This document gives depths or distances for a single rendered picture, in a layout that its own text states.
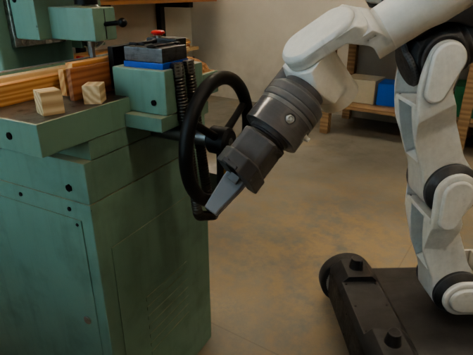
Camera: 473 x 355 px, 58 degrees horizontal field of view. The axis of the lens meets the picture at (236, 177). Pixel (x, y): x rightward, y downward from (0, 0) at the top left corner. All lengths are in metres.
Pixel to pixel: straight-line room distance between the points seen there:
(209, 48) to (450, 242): 3.95
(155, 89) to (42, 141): 0.24
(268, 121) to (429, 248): 0.86
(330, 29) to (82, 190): 0.56
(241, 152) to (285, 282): 1.30
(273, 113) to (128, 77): 0.42
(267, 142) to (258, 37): 4.01
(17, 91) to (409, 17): 0.71
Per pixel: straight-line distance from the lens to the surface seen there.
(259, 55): 4.58
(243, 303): 1.72
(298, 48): 0.62
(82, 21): 1.05
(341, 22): 0.61
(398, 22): 0.63
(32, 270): 1.18
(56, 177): 0.95
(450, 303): 1.43
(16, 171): 1.05
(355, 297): 1.50
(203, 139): 0.92
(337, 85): 0.65
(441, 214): 1.25
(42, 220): 1.04
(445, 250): 1.38
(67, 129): 0.83
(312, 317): 1.69
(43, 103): 0.83
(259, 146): 0.58
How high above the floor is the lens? 1.11
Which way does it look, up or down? 24 degrees down
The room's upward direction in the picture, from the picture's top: straight up
